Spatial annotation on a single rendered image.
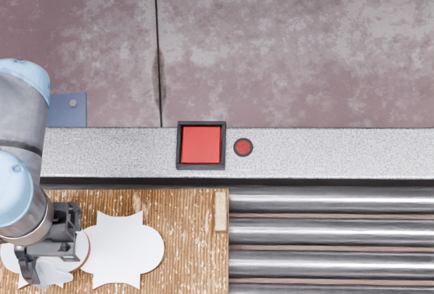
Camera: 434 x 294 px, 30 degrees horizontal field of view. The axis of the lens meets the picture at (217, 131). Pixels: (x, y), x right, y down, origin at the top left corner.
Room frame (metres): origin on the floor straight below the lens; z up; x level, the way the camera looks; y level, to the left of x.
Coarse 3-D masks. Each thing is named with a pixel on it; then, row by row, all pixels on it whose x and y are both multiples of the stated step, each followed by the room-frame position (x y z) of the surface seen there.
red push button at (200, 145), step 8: (184, 128) 0.44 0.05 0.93; (192, 128) 0.44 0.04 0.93; (200, 128) 0.44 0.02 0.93; (208, 128) 0.43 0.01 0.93; (216, 128) 0.43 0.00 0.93; (184, 136) 0.43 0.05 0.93; (192, 136) 0.43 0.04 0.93; (200, 136) 0.42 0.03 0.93; (208, 136) 0.42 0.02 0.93; (216, 136) 0.42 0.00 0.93; (184, 144) 0.42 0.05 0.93; (192, 144) 0.41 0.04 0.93; (200, 144) 0.41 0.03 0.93; (208, 144) 0.41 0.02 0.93; (216, 144) 0.40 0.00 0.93; (184, 152) 0.40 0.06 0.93; (192, 152) 0.40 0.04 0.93; (200, 152) 0.40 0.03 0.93; (208, 152) 0.39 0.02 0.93; (216, 152) 0.39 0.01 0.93; (184, 160) 0.39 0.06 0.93; (192, 160) 0.39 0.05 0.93; (200, 160) 0.38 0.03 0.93; (208, 160) 0.38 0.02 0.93; (216, 160) 0.38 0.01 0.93
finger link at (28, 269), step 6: (24, 258) 0.26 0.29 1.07; (24, 264) 0.25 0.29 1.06; (30, 264) 0.25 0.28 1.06; (24, 270) 0.24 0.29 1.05; (30, 270) 0.24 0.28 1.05; (24, 276) 0.24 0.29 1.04; (30, 276) 0.24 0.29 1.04; (36, 276) 0.24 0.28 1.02; (30, 282) 0.23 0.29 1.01; (36, 282) 0.23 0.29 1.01
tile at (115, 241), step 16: (112, 224) 0.31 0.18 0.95; (128, 224) 0.30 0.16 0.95; (96, 240) 0.29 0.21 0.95; (112, 240) 0.28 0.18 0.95; (128, 240) 0.28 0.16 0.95; (144, 240) 0.27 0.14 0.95; (160, 240) 0.27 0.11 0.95; (96, 256) 0.27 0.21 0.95; (112, 256) 0.26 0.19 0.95; (128, 256) 0.26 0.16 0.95; (144, 256) 0.25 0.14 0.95; (160, 256) 0.25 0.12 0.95; (96, 272) 0.24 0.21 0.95; (112, 272) 0.24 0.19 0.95; (128, 272) 0.23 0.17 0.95; (144, 272) 0.23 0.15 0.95; (96, 288) 0.22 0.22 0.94
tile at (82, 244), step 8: (80, 232) 0.30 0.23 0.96; (80, 240) 0.29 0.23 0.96; (88, 240) 0.29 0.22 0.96; (8, 248) 0.30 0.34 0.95; (80, 248) 0.28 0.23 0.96; (88, 248) 0.28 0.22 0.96; (8, 256) 0.29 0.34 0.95; (80, 256) 0.27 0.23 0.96; (88, 256) 0.27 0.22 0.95; (8, 264) 0.28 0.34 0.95; (16, 264) 0.28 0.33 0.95; (56, 264) 0.26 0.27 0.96; (64, 264) 0.26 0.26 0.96; (72, 264) 0.26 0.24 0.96; (80, 264) 0.26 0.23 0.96; (16, 272) 0.27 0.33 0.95; (72, 272) 0.25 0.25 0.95; (24, 280) 0.25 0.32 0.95; (64, 288) 0.23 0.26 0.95
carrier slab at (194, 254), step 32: (64, 192) 0.38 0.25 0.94; (96, 192) 0.37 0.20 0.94; (128, 192) 0.36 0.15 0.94; (160, 192) 0.35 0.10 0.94; (192, 192) 0.34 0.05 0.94; (224, 192) 0.33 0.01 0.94; (96, 224) 0.32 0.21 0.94; (160, 224) 0.30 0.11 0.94; (192, 224) 0.29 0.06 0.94; (0, 256) 0.30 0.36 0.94; (192, 256) 0.24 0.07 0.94; (224, 256) 0.23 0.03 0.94; (0, 288) 0.25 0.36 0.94; (32, 288) 0.24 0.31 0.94; (128, 288) 0.21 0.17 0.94; (160, 288) 0.20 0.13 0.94; (192, 288) 0.19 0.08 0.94; (224, 288) 0.18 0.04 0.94
